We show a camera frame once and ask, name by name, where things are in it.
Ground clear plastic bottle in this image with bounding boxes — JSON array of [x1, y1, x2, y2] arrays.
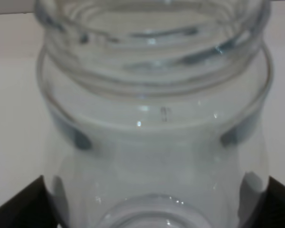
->
[[35, 0, 273, 228]]

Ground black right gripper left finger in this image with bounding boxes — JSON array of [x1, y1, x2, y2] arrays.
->
[[0, 176, 58, 228]]

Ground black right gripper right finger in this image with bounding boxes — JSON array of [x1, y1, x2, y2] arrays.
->
[[237, 175, 285, 228]]

